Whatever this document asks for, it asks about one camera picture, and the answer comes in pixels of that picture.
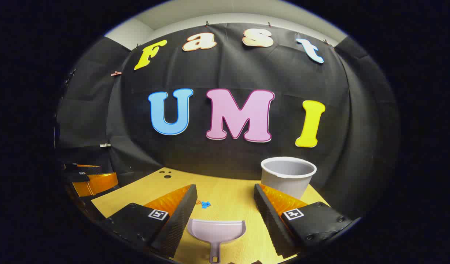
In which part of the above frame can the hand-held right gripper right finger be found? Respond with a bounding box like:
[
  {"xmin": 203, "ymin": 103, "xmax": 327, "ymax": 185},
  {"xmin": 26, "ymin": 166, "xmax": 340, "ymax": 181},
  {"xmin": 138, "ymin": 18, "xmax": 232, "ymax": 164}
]
[{"xmin": 254, "ymin": 183, "xmax": 361, "ymax": 259}]

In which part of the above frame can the wooden desktop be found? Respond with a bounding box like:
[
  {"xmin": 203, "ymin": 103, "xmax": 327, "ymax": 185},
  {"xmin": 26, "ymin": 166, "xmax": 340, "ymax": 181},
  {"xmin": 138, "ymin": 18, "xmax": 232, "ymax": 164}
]
[{"xmin": 91, "ymin": 168, "xmax": 330, "ymax": 264}]

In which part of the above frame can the black backdrop cloth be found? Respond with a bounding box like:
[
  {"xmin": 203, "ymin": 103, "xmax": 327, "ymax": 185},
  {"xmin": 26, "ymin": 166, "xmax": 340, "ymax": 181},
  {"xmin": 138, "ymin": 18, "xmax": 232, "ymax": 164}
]
[{"xmin": 55, "ymin": 23, "xmax": 399, "ymax": 220}]

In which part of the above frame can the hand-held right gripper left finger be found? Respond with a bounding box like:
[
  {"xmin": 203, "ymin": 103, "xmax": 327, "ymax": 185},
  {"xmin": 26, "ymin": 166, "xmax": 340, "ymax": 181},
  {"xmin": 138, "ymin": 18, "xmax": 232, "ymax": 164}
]
[{"xmin": 100, "ymin": 184, "xmax": 198, "ymax": 259}]

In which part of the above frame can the small lilac dustpan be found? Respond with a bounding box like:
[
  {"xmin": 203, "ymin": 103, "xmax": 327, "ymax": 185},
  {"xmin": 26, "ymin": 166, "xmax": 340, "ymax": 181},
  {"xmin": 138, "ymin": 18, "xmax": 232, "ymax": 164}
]
[{"xmin": 187, "ymin": 219, "xmax": 246, "ymax": 264}]

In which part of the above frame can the white ribbed garbage bin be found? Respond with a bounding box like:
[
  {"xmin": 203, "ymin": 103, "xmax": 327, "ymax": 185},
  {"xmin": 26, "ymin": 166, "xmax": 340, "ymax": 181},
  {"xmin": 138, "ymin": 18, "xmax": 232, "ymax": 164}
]
[{"xmin": 261, "ymin": 157, "xmax": 317, "ymax": 200}]

